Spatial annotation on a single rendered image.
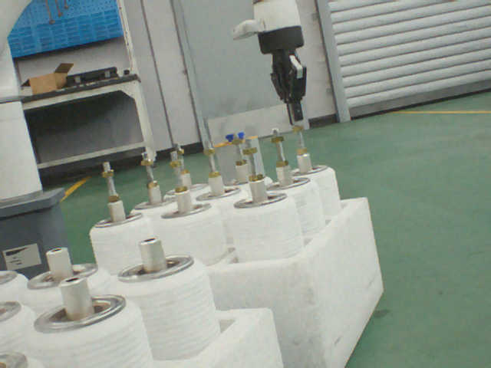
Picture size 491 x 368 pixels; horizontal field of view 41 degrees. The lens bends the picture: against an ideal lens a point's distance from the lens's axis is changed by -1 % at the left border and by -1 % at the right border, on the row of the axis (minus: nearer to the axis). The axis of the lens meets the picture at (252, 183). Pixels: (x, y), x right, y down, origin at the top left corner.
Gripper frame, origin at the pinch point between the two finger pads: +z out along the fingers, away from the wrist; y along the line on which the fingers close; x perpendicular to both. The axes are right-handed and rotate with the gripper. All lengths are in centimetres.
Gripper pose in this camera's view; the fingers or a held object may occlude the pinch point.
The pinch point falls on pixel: (295, 113)
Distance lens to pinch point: 114.3
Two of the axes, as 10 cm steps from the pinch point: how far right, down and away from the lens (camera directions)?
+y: -2.7, -0.7, 9.6
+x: -9.4, 2.2, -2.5
